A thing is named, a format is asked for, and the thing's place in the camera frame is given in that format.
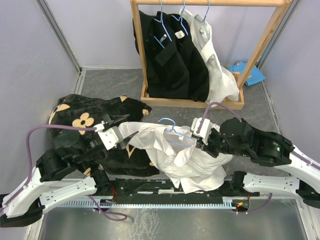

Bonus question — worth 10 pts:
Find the white slotted cable duct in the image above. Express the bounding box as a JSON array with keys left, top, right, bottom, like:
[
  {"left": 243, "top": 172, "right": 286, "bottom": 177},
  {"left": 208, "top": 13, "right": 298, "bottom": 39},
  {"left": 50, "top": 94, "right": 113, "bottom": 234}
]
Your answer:
[{"left": 59, "top": 196, "right": 251, "bottom": 208}]

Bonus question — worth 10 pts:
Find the black hanging shirt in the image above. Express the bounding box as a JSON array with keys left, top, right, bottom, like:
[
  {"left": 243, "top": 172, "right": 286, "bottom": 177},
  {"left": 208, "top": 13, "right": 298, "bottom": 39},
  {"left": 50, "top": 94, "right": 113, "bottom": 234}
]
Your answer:
[
  {"left": 164, "top": 13, "right": 210, "bottom": 102},
  {"left": 139, "top": 11, "right": 189, "bottom": 99}
]

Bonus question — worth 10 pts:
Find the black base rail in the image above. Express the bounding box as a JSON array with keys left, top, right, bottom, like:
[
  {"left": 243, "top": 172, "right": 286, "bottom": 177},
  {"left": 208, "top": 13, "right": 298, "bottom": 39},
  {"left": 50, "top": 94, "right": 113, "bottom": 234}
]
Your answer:
[{"left": 93, "top": 178, "right": 260, "bottom": 201}]

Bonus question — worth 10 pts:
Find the blue cloth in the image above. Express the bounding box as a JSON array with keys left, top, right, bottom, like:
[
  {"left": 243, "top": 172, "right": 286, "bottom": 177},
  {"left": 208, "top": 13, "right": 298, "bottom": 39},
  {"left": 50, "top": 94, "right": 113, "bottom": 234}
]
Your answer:
[{"left": 227, "top": 61, "right": 266, "bottom": 86}]

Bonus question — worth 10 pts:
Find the blue wire hanger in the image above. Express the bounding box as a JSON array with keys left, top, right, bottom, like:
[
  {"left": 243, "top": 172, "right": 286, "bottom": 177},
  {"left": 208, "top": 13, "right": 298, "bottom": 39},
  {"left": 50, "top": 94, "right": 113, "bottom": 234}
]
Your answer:
[{"left": 157, "top": 117, "right": 196, "bottom": 147}]

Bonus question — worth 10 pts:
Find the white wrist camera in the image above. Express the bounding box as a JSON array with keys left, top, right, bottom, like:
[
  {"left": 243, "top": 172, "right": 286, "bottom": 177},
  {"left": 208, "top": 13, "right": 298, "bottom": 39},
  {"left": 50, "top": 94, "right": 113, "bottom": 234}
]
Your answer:
[
  {"left": 94, "top": 123, "right": 124, "bottom": 150},
  {"left": 190, "top": 117, "right": 213, "bottom": 145}
]

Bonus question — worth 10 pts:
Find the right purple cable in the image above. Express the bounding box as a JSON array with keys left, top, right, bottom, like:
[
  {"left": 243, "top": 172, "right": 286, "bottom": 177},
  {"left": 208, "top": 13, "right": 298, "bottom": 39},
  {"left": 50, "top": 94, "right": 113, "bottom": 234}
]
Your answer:
[{"left": 196, "top": 101, "right": 243, "bottom": 133}]

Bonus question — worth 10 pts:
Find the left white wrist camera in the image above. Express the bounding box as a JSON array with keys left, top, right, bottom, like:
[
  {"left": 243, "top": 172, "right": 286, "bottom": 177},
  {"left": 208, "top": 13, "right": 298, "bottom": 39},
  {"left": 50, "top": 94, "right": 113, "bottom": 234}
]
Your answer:
[{"left": 94, "top": 123, "right": 124, "bottom": 150}]

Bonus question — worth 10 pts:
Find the white hanging shirt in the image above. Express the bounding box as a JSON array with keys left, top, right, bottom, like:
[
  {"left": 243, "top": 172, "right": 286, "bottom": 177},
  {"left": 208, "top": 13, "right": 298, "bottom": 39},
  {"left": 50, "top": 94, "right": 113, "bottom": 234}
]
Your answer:
[{"left": 179, "top": 8, "right": 240, "bottom": 104}]

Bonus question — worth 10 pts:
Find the wooden clothes rack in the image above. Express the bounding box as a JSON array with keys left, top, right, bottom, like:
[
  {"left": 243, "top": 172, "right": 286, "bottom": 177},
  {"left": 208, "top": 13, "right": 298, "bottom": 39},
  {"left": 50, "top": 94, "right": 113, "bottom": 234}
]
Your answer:
[{"left": 130, "top": 0, "right": 292, "bottom": 110}]

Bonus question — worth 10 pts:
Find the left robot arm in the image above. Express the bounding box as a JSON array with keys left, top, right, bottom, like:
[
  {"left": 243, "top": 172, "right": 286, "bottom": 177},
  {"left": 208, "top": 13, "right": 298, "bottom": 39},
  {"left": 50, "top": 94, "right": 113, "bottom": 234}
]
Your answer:
[{"left": 0, "top": 114, "right": 135, "bottom": 228}]

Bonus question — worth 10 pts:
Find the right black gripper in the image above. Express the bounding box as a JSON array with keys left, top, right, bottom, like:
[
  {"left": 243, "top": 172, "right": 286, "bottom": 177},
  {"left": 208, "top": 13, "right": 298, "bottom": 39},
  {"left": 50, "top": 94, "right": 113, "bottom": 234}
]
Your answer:
[{"left": 193, "top": 127, "right": 251, "bottom": 158}]

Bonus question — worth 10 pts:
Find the aluminium corner post right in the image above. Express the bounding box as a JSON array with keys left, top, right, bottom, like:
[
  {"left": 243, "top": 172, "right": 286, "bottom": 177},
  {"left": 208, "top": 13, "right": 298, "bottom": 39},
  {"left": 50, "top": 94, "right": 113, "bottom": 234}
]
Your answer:
[{"left": 255, "top": 0, "right": 301, "bottom": 69}]

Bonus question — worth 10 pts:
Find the white shirt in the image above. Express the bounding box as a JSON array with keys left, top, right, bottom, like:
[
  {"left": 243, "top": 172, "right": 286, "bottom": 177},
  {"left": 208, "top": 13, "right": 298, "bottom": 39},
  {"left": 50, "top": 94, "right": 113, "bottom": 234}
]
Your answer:
[
  {"left": 179, "top": 8, "right": 240, "bottom": 104},
  {"left": 118, "top": 121, "right": 233, "bottom": 194}
]

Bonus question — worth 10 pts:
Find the aluminium corner post left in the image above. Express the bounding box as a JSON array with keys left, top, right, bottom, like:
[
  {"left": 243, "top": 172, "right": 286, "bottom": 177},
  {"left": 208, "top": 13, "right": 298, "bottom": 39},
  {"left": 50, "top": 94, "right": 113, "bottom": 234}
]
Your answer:
[{"left": 35, "top": 0, "right": 82, "bottom": 72}]

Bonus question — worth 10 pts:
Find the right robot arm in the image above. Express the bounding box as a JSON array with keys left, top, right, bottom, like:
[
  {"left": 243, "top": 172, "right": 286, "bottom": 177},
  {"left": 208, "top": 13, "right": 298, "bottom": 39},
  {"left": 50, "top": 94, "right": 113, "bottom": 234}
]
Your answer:
[{"left": 191, "top": 117, "right": 320, "bottom": 209}]

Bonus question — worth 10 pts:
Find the aluminium corner post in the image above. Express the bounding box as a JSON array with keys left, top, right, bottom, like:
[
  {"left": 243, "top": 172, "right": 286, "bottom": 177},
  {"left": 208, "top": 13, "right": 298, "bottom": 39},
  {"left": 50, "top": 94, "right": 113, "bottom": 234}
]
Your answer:
[
  {"left": 255, "top": 0, "right": 301, "bottom": 69},
  {"left": 35, "top": 0, "right": 82, "bottom": 72}
]

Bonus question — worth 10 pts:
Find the black floral plush blanket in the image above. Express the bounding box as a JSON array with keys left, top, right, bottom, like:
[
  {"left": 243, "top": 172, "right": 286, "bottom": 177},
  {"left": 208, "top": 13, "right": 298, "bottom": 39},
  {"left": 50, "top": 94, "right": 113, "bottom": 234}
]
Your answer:
[{"left": 48, "top": 94, "right": 160, "bottom": 177}]

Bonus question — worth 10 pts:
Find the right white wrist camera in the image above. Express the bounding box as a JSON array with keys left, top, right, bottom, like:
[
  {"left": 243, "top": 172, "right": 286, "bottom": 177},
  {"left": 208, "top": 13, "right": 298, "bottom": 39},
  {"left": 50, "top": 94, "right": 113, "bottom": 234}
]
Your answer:
[{"left": 190, "top": 117, "right": 213, "bottom": 145}]

